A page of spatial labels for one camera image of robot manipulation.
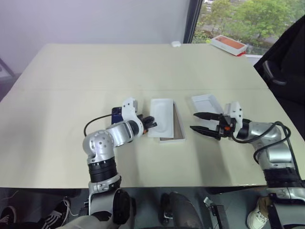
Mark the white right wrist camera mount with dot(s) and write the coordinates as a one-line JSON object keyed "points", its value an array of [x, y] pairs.
{"points": [[234, 112]]}

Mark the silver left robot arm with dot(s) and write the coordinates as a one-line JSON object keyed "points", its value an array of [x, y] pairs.
{"points": [[102, 143]]}

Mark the black and red shoe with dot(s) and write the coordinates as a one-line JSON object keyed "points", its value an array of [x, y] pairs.
{"points": [[7, 214]]}

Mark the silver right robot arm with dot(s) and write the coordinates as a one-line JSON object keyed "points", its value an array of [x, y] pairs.
{"points": [[274, 152]]}

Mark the white phone box base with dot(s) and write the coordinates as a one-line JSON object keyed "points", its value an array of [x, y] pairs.
{"points": [[179, 128]]}

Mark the orange and white phone box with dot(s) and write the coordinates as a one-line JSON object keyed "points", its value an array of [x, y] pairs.
{"points": [[230, 44]]}

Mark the white earbuds case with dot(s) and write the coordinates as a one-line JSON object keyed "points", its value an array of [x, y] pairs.
{"points": [[175, 44]]}

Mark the dark window frame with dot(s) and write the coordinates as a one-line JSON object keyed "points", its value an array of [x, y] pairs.
{"points": [[191, 21]]}

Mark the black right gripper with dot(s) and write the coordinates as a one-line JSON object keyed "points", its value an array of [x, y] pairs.
{"points": [[226, 126]]}

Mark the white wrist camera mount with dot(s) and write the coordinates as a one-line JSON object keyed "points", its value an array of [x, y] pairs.
{"points": [[128, 109], [234, 112]]}

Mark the black sneaker white stripes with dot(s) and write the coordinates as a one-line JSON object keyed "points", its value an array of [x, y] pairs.
{"points": [[56, 213]]}

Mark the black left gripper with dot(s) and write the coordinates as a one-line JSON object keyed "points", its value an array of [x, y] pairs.
{"points": [[142, 126]]}

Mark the dark blue smartphone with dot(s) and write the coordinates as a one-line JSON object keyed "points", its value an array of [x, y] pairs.
{"points": [[116, 115]]}

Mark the white moulded tray insert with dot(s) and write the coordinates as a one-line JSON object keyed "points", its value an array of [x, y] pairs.
{"points": [[162, 117]]}

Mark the tan trouser leg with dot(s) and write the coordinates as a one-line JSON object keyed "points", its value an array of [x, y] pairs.
{"points": [[264, 202]]}

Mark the black metal bracket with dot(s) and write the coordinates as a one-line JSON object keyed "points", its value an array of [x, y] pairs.
{"points": [[220, 214]]}

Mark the black office chair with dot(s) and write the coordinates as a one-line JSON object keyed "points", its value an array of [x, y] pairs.
{"points": [[293, 71]]}

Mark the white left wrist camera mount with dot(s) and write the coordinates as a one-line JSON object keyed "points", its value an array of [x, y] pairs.
{"points": [[128, 109]]}

